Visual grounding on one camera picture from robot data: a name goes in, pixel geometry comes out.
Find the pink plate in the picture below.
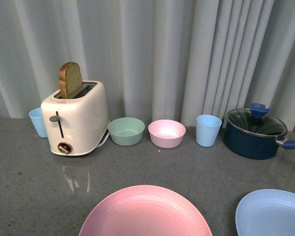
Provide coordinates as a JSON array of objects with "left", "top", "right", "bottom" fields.
[{"left": 79, "top": 185, "right": 212, "bottom": 236}]

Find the blue plate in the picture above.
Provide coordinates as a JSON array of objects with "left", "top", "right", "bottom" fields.
[{"left": 235, "top": 189, "right": 295, "bottom": 236}]

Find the pink bowl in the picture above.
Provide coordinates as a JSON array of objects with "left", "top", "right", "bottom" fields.
[{"left": 148, "top": 119, "right": 186, "bottom": 148}]

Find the green bowl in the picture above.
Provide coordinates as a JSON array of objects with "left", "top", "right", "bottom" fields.
[{"left": 108, "top": 118, "right": 145, "bottom": 147}]

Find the light blue cup right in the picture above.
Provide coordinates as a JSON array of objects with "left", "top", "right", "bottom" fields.
[{"left": 196, "top": 115, "right": 222, "bottom": 147}]

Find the light blue cup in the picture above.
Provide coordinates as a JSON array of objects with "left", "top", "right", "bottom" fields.
[
  {"left": 29, "top": 108, "right": 47, "bottom": 138},
  {"left": 196, "top": 115, "right": 222, "bottom": 147}
]

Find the cream white toaster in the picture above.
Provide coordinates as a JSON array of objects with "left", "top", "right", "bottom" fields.
[{"left": 41, "top": 81, "right": 110, "bottom": 156}]

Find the brown bread slice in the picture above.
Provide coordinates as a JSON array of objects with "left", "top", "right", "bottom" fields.
[{"left": 59, "top": 62, "right": 83, "bottom": 99}]

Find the dark blue pot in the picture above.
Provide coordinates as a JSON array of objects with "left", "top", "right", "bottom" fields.
[{"left": 223, "top": 119, "right": 295, "bottom": 160}]

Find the glass pot lid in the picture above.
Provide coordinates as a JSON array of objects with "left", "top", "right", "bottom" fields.
[{"left": 227, "top": 103, "right": 288, "bottom": 137}]

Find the light blue cup left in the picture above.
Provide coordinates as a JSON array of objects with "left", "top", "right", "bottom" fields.
[{"left": 29, "top": 108, "right": 47, "bottom": 138}]

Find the white toaster cable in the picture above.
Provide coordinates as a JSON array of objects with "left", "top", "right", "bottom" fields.
[{"left": 94, "top": 130, "right": 111, "bottom": 150}]

